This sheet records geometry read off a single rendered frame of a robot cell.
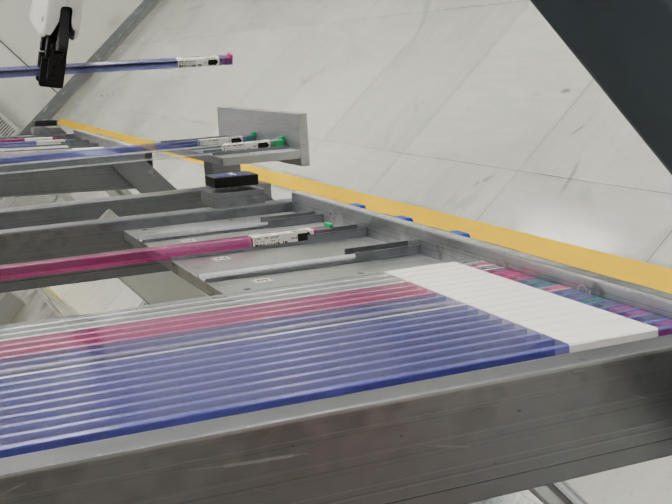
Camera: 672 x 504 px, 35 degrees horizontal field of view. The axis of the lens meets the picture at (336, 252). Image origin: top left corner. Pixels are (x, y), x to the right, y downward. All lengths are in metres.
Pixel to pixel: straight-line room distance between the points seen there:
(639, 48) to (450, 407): 0.85
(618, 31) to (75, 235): 0.66
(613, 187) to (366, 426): 1.76
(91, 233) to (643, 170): 1.33
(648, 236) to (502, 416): 1.52
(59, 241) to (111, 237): 0.05
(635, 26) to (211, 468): 0.92
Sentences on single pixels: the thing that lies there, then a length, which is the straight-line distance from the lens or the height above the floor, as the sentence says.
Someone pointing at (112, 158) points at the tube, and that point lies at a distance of 1.33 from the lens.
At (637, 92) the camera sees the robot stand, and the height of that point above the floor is 0.50.
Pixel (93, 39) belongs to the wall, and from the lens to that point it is 8.68.
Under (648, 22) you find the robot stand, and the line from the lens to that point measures 1.30.
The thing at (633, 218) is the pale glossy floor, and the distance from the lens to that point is 2.12.
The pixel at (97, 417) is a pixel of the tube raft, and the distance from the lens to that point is 0.53.
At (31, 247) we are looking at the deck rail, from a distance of 1.15.
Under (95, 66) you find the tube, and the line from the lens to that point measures 1.51.
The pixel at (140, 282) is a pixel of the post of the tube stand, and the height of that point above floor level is 0.72.
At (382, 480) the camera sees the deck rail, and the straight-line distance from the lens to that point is 0.53.
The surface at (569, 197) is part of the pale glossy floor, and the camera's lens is 2.31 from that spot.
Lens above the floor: 1.13
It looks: 23 degrees down
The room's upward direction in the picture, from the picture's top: 46 degrees counter-clockwise
